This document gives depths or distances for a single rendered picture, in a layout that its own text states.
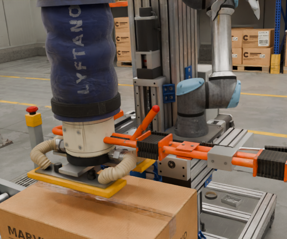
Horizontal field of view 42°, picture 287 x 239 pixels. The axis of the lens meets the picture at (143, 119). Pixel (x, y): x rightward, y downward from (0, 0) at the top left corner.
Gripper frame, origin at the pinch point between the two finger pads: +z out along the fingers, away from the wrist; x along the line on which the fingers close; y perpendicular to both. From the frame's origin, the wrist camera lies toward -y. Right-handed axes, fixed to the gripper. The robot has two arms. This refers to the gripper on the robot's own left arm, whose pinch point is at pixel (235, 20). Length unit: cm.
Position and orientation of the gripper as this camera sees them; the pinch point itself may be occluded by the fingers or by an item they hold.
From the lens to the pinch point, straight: 129.2
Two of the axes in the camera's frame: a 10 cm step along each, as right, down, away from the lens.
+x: 8.6, 1.1, -5.0
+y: -5.1, 2.9, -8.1
